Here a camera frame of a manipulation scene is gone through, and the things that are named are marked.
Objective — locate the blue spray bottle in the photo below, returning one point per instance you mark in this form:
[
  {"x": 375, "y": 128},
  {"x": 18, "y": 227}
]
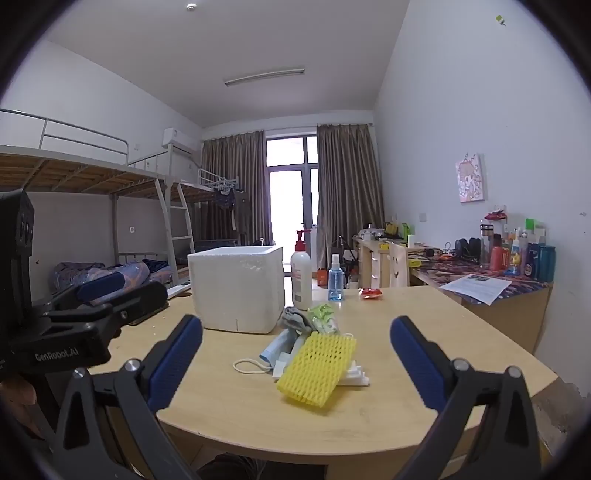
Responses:
[{"x": 335, "y": 284}]

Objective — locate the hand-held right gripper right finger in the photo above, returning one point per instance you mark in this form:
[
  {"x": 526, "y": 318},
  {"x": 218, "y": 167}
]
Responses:
[{"x": 415, "y": 364}]

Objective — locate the cluster of toiletry bottles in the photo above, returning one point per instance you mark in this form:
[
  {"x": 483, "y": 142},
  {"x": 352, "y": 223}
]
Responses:
[{"x": 517, "y": 256}]

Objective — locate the cartoon wall poster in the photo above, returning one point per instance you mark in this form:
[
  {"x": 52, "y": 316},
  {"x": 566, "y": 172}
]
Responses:
[{"x": 471, "y": 179}]

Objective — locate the yellow foam net sleeve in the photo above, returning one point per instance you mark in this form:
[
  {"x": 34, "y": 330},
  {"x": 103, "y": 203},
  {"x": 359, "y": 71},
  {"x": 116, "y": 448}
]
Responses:
[{"x": 318, "y": 369}]

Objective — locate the white air conditioner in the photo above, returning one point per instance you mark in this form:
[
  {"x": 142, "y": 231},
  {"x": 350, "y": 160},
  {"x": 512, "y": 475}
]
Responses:
[{"x": 178, "y": 138}]

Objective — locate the white bunk bed ladder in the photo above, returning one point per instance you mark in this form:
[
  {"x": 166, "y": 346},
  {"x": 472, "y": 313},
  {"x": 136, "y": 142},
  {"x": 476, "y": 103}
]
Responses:
[{"x": 178, "y": 221}]

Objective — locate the glass balcony door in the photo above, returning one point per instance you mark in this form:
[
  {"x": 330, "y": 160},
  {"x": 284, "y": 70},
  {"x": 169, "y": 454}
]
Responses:
[{"x": 291, "y": 194}]

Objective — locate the red snack packet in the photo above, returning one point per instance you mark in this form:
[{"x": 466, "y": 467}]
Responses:
[{"x": 371, "y": 293}]

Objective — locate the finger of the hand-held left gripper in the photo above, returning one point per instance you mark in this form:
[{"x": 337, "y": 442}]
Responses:
[
  {"x": 99, "y": 284},
  {"x": 143, "y": 300}
]

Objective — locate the orange bag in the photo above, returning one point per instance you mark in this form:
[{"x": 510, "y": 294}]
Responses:
[{"x": 322, "y": 277}]

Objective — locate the ceiling tube light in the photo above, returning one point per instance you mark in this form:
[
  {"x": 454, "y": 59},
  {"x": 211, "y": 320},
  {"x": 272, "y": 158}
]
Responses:
[{"x": 264, "y": 77}]

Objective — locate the green plastic snack bag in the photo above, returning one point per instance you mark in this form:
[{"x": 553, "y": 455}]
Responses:
[{"x": 325, "y": 318}]

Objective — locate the hanging dark clothes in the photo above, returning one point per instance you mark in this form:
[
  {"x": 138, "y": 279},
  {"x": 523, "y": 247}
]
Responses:
[{"x": 225, "y": 198}]

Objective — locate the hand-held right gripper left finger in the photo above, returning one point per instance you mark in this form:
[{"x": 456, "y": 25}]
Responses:
[{"x": 178, "y": 362}]

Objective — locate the black headphones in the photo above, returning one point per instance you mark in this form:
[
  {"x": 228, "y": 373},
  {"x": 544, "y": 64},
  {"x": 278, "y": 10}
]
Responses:
[{"x": 468, "y": 249}]

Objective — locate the brown curtain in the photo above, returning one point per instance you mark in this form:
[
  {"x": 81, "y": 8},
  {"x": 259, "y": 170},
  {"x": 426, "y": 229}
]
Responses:
[
  {"x": 348, "y": 194},
  {"x": 231, "y": 184}
]

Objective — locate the grey sock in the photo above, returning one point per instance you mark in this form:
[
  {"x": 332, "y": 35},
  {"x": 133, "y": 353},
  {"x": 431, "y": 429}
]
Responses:
[{"x": 295, "y": 318}]

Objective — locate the wooden desk with printed mat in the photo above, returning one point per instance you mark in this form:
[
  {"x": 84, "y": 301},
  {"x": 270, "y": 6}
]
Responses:
[{"x": 508, "y": 318}]

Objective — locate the white lotion pump bottle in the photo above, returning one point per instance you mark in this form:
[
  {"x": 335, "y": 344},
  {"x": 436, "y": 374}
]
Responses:
[{"x": 301, "y": 281}]

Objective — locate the blue face mask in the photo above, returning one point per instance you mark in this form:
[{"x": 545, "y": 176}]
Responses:
[{"x": 277, "y": 346}]

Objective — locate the wooden chair with face cutout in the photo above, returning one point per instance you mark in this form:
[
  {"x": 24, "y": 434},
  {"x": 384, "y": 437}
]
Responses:
[{"x": 398, "y": 267}]

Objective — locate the blue checked quilt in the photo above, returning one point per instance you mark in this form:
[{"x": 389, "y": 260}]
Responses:
[{"x": 69, "y": 274}]

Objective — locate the printed paper sheet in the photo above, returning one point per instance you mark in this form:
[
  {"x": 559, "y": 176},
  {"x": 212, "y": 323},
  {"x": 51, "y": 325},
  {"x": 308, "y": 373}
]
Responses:
[{"x": 475, "y": 288}]

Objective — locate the white foam box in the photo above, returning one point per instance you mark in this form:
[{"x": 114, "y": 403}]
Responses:
[{"x": 235, "y": 295}]

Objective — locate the wooden desk with drawers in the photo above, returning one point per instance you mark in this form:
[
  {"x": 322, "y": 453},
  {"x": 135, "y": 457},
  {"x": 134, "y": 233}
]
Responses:
[{"x": 369, "y": 263}]

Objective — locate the yellow desk item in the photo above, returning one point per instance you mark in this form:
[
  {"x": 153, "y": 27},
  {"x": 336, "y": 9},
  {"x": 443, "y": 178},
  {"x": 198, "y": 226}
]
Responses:
[{"x": 392, "y": 229}]

